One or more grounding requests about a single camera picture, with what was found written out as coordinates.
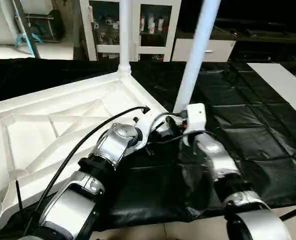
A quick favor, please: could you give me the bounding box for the white plastic table top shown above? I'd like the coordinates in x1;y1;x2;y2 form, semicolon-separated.
0;70;171;235

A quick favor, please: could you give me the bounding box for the white drawer unit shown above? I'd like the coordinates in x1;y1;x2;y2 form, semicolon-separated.
171;39;237;64

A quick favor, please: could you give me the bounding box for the black work mat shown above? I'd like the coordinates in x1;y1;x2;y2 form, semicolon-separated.
0;56;296;232

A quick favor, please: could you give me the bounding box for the white glass door cabinet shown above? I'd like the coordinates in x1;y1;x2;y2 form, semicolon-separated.
79;0;182;62

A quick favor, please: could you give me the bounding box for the white flat board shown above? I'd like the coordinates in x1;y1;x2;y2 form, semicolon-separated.
247;62;296;124

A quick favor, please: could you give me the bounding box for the black tripod leg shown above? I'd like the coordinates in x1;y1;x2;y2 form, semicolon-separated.
278;202;296;224

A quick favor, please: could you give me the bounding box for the light blue stand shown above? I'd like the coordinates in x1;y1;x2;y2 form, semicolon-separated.
14;14;46;52

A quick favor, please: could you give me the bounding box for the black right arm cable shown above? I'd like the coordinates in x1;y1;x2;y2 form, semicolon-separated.
147;111;224;152

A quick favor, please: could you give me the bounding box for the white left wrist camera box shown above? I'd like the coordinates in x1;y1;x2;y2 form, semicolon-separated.
132;108;156;145

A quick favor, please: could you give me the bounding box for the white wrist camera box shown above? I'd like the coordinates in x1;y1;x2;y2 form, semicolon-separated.
180;102;209;148
132;108;156;145

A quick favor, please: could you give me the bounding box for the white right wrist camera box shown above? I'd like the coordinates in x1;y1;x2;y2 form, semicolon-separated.
180;102;209;148

